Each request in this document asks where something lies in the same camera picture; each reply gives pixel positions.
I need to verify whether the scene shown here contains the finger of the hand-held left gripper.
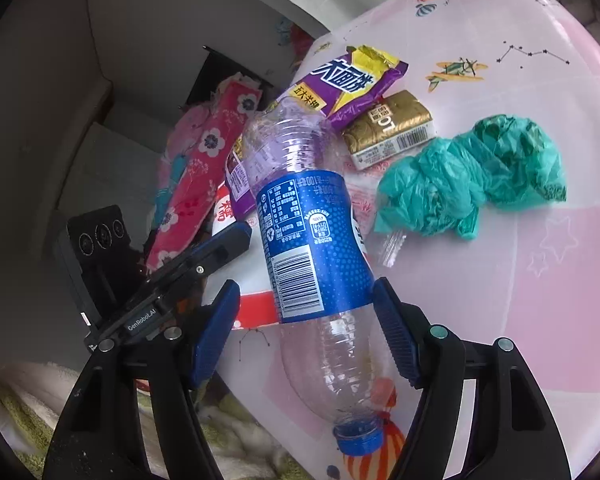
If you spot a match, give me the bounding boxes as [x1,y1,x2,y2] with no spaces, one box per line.
[146,222,254,302]

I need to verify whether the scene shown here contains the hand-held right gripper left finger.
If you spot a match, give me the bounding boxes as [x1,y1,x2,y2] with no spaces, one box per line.
[42,280,241,480]

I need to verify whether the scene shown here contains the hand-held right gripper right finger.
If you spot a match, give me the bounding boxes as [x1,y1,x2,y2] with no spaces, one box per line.
[372,277,571,480]

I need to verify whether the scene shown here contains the red and white paper packet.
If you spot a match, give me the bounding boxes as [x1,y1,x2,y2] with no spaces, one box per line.
[211,182,283,332]

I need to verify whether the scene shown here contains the clear plastic bottle blue label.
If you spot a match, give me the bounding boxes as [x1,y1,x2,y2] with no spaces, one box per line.
[237,94,408,457]

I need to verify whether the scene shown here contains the small clear plastic wrapper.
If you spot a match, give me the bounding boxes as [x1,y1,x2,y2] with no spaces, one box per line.
[375,230,411,271]

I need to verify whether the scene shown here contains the purple and yellow snack packet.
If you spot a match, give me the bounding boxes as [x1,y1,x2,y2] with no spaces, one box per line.
[224,44,410,221]

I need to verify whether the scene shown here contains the green plastic bag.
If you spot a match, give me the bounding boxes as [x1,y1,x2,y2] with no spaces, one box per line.
[374,115,568,241]

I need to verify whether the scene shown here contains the gold paper box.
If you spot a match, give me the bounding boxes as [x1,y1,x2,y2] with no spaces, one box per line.
[341,90,437,171]

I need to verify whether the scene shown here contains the pink floral blanket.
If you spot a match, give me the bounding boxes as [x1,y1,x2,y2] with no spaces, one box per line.
[145,72,266,273]

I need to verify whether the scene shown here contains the pink checkered table cover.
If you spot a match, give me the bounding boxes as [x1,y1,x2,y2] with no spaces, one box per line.
[212,0,600,480]

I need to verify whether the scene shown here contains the green and white fuzzy garment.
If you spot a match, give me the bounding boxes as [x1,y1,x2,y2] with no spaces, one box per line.
[0,365,311,480]

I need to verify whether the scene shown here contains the dark wooden headboard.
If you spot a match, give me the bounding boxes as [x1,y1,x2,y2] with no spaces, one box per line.
[187,45,276,106]

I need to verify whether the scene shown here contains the pile of colourful bags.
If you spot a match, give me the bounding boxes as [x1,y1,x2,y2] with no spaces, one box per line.
[275,17,317,67]

